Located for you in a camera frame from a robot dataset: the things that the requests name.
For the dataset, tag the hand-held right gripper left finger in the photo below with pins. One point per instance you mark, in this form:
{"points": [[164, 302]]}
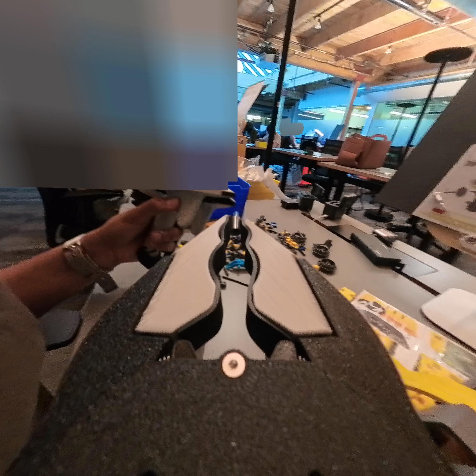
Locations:
{"points": [[174, 297]]}

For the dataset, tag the person's left hand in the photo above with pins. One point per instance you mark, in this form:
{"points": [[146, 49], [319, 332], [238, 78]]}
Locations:
{"points": [[122, 238]]}

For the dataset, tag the yellow toy vehicle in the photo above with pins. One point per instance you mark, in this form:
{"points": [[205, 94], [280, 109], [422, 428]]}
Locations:
{"points": [[438, 386]]}

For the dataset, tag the black flat power bank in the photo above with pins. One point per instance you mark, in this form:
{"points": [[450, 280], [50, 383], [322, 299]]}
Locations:
{"points": [[375, 251]]}

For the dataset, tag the pile of small toy pieces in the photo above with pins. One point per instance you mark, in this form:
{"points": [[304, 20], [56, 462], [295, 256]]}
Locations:
{"points": [[292, 240]]}

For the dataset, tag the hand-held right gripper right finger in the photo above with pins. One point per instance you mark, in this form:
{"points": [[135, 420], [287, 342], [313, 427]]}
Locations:
{"points": [[290, 297]]}

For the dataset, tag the brown bag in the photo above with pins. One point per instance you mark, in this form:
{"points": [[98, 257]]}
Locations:
{"points": [[368, 152]]}

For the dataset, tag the grey connector with blue pin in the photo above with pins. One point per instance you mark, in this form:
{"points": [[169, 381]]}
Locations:
{"points": [[235, 223]]}

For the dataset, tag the yellow plastic bin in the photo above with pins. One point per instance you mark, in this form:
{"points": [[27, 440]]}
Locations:
{"points": [[258, 191]]}

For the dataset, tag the person's shirt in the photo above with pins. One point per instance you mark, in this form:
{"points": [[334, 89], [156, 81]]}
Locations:
{"points": [[18, 353]]}

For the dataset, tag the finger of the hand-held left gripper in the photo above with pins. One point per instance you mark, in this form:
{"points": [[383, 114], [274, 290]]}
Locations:
{"points": [[219, 196]]}

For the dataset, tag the white rounded pad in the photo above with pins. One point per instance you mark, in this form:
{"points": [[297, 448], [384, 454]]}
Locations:
{"points": [[453, 316]]}

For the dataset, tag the grey computer mouse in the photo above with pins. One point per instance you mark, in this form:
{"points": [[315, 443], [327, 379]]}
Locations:
{"points": [[385, 233]]}

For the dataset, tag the instruction booklet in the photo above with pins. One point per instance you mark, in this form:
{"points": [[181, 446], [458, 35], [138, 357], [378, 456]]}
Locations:
{"points": [[453, 193]]}

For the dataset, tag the clear plastic bags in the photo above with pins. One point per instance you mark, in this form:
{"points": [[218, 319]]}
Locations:
{"points": [[256, 171]]}

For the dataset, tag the blue oval toy piece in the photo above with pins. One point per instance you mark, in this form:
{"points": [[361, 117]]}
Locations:
{"points": [[234, 264]]}

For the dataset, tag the blue plastic bin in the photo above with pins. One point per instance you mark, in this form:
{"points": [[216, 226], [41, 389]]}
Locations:
{"points": [[240, 193]]}

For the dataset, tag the small black box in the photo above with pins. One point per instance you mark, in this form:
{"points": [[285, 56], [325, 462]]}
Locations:
{"points": [[290, 204]]}

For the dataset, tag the person's left forearm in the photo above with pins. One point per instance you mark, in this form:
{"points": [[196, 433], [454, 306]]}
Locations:
{"points": [[44, 282]]}

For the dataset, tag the printed sticker sheet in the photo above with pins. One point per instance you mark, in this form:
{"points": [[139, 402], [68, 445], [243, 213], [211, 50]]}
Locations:
{"points": [[394, 323]]}

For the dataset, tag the black display board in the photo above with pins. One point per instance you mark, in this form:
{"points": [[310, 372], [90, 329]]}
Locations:
{"points": [[420, 174]]}

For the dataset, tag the black office chair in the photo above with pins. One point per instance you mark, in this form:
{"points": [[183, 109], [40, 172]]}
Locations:
{"points": [[74, 215]]}

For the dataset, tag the black battery pack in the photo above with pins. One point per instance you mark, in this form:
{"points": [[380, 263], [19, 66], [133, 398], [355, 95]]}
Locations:
{"points": [[308, 201]]}

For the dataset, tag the black floor lamp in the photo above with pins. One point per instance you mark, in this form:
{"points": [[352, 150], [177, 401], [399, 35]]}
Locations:
{"points": [[448, 55]]}

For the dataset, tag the black vertical pole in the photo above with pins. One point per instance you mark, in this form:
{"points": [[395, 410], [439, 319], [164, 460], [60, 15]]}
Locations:
{"points": [[283, 74]]}

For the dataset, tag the wooden top desk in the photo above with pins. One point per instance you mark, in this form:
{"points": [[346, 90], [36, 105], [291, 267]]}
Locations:
{"points": [[297, 152], [372, 174]]}

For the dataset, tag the yellow flat toy panel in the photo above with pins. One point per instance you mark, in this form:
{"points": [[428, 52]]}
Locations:
{"points": [[346, 293]]}

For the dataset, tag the black charging dock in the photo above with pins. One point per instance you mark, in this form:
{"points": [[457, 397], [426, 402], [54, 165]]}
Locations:
{"points": [[342, 206]]}

